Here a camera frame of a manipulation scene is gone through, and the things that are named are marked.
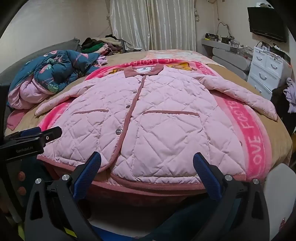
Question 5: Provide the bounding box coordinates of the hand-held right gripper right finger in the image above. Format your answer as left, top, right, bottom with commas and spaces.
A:
193, 152, 270, 241

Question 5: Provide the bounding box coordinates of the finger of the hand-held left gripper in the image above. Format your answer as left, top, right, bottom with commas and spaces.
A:
39, 126, 63, 146
3, 127, 43, 143

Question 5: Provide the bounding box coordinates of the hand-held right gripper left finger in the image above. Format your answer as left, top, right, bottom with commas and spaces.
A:
24, 151, 102, 241

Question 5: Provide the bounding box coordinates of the pink quilted jacket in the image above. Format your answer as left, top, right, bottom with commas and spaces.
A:
35, 64, 278, 186

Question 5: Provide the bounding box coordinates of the pile of clothes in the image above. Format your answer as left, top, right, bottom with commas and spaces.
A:
80, 34, 126, 56

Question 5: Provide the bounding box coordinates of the dark clothes heap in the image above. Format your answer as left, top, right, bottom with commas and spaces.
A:
270, 77, 296, 135

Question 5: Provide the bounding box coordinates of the dark blue cloth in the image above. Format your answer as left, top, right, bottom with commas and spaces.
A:
136, 201, 234, 241

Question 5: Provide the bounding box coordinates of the pink printed blanket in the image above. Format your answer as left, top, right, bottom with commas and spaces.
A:
37, 58, 274, 194

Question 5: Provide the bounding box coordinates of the blue floral comforter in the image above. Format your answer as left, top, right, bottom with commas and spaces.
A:
7, 49, 102, 130

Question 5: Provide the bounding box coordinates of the white round object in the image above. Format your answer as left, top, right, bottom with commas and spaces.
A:
263, 162, 293, 210

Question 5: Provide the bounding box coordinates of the bed with tan sheet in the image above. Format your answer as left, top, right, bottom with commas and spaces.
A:
5, 49, 293, 209

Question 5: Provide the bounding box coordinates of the light purple cloth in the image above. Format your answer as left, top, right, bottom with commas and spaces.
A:
97, 54, 108, 68

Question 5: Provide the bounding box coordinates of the grey dressing table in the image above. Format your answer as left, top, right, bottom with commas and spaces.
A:
201, 38, 253, 81

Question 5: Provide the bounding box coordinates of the white drawer cabinet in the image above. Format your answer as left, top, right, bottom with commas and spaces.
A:
247, 46, 291, 100

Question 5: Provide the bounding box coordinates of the pale pink floral blanket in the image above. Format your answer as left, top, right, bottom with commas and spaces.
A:
147, 49, 213, 65

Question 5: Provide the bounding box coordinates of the clutter of small gadgets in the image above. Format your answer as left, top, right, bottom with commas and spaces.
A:
205, 32, 253, 56

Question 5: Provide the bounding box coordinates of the white curtain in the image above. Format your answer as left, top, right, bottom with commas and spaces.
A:
109, 0, 197, 52

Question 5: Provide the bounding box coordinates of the black television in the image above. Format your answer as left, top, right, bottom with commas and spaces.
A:
247, 6, 287, 43

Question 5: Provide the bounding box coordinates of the white cable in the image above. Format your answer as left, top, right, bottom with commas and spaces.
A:
216, 22, 232, 39

